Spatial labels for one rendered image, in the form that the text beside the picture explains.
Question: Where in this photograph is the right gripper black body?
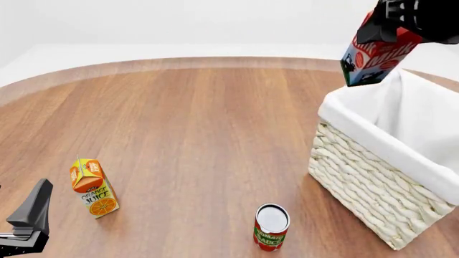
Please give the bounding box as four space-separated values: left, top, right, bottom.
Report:
374 0 421 29

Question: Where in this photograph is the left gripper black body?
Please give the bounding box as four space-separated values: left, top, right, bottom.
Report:
0 227 50 255

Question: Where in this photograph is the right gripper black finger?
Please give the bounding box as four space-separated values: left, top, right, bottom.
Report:
356 11 399 44

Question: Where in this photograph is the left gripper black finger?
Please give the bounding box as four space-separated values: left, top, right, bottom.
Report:
6 178 54 234

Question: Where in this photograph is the red and blue milk carton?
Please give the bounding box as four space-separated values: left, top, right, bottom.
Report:
340 10 424 88

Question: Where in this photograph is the white cloth basket liner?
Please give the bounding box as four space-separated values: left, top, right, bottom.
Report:
317 67 459 206

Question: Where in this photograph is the pale woven wicker basket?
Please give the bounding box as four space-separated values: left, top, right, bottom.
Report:
308 118 457 252

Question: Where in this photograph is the orange juice carton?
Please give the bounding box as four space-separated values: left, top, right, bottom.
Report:
69 154 120 219

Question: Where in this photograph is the red tomato sauce can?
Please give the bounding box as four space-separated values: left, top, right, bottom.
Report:
253 202 291 252

